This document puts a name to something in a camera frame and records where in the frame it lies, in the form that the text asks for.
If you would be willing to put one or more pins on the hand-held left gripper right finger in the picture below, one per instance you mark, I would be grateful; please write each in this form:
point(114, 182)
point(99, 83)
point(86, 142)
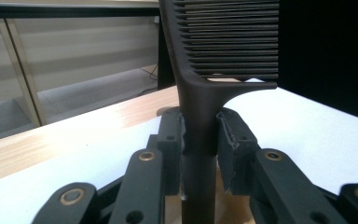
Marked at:
point(236, 146)

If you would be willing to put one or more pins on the long beige cabinet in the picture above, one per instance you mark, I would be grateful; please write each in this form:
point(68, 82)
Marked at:
point(74, 56)

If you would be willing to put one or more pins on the black comb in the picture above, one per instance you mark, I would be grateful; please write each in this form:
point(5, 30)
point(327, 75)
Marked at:
point(199, 124)

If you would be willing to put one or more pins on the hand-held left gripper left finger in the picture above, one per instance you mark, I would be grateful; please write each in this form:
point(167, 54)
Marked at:
point(171, 140)

